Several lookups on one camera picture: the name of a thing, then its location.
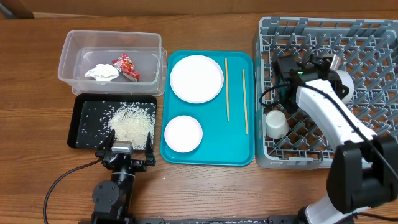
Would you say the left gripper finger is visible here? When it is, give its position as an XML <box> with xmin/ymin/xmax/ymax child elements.
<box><xmin>95</xmin><ymin>129</ymin><xmax>116</xmax><ymax>157</ymax></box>
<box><xmin>145</xmin><ymin>132</ymin><xmax>156</xmax><ymax>166</ymax></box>

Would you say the small white dish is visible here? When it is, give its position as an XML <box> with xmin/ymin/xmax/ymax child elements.
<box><xmin>164</xmin><ymin>115</ymin><xmax>203</xmax><ymax>153</ymax></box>

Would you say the white cup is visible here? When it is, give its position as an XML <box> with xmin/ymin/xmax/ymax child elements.
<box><xmin>266</xmin><ymin>110</ymin><xmax>289</xmax><ymax>139</ymax></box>

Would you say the white tissue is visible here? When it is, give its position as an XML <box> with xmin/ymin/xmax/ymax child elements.
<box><xmin>85</xmin><ymin>64</ymin><xmax>119</xmax><ymax>82</ymax></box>

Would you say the red snack wrapper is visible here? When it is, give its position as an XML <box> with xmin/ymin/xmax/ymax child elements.
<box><xmin>111</xmin><ymin>54</ymin><xmax>140</xmax><ymax>82</ymax></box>

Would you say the grey metal bowl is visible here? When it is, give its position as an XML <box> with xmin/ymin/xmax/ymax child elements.
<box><xmin>337</xmin><ymin>70</ymin><xmax>354</xmax><ymax>105</ymax></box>

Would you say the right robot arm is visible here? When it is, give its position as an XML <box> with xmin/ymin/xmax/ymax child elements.
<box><xmin>271</xmin><ymin>54</ymin><xmax>397</xmax><ymax>223</ymax></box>

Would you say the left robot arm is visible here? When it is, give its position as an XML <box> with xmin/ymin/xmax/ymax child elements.
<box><xmin>90</xmin><ymin>130</ymin><xmax>156</xmax><ymax>224</ymax></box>

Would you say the grey dishwasher rack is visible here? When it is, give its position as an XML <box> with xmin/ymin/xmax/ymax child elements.
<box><xmin>254</xmin><ymin>17</ymin><xmax>397</xmax><ymax>170</ymax></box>

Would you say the white rice pile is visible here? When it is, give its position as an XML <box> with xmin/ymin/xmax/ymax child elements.
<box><xmin>107</xmin><ymin>102</ymin><xmax>156</xmax><ymax>151</ymax></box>

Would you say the black tray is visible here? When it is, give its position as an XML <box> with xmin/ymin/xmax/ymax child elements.
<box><xmin>67</xmin><ymin>93</ymin><xmax>157</xmax><ymax>150</ymax></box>

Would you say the right wooden chopstick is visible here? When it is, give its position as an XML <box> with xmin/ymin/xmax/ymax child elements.
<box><xmin>242</xmin><ymin>69</ymin><xmax>248</xmax><ymax>135</ymax></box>

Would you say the wooden chopstick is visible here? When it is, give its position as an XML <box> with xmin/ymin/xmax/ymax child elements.
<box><xmin>242</xmin><ymin>69</ymin><xmax>248</xmax><ymax>135</ymax></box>
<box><xmin>224</xmin><ymin>58</ymin><xmax>229</xmax><ymax>122</ymax></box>

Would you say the large white plate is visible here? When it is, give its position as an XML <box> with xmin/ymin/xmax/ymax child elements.
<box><xmin>170</xmin><ymin>55</ymin><xmax>224</xmax><ymax>104</ymax></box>

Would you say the left wooden chopstick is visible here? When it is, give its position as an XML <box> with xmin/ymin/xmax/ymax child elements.
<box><xmin>224</xmin><ymin>58</ymin><xmax>229</xmax><ymax>122</ymax></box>

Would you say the clear plastic bin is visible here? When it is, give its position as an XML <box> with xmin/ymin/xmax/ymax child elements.
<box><xmin>58</xmin><ymin>30</ymin><xmax>167</xmax><ymax>96</ymax></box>

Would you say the cardboard wall panel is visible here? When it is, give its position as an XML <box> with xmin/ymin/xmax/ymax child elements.
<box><xmin>1</xmin><ymin>0</ymin><xmax>397</xmax><ymax>18</ymax></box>

